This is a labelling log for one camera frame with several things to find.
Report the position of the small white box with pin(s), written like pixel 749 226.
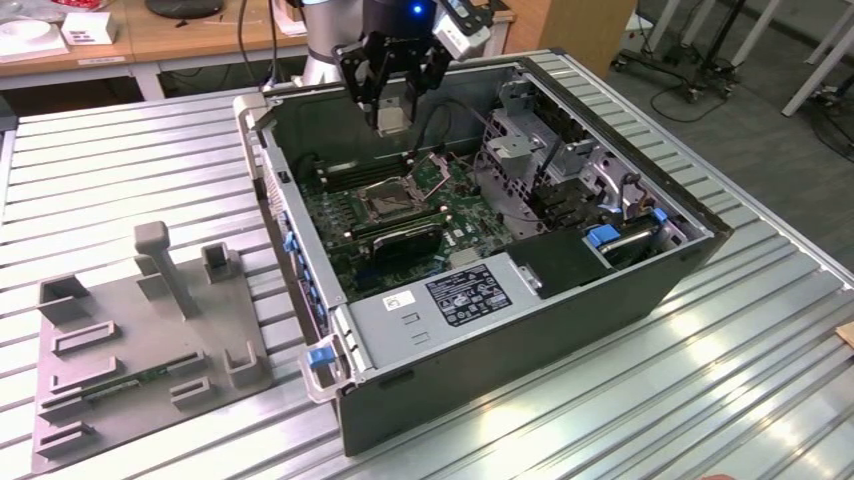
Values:
pixel 90 27

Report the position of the black wheeled stand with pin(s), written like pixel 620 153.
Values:
pixel 708 75

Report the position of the CPU socket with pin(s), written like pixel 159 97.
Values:
pixel 390 202

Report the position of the wooden cabinet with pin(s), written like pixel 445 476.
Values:
pixel 581 35

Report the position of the black open PC case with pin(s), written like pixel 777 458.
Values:
pixel 534 350

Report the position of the metal drive cage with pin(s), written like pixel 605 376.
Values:
pixel 528 150

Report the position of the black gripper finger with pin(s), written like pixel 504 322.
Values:
pixel 430 65
pixel 361 65

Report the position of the silver square CPU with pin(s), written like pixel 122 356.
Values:
pixel 391 122

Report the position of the silver chipset heatsink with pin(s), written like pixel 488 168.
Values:
pixel 468 257

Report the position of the blue disk carrier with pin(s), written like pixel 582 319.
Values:
pixel 604 236

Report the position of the white tray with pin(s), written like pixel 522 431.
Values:
pixel 30 35

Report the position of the green motherboard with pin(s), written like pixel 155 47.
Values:
pixel 334 220

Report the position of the white desk frame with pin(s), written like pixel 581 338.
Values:
pixel 753 40
pixel 814 80

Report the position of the grey power supply with label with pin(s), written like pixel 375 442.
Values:
pixel 401 340

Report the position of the black round stand base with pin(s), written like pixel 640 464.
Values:
pixel 183 6

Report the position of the black RAM slot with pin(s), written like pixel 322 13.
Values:
pixel 347 184
pixel 363 170
pixel 361 177
pixel 363 163

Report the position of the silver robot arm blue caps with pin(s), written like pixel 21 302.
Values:
pixel 323 45

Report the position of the green RAM stick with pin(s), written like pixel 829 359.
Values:
pixel 121 382

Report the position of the blue card retainer clip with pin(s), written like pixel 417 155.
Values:
pixel 289 242

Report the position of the small wooden block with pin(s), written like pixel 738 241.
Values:
pixel 847 334

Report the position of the blue case latch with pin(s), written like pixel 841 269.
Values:
pixel 319 359

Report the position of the grey plastic parts rack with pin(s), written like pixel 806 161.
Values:
pixel 167 340

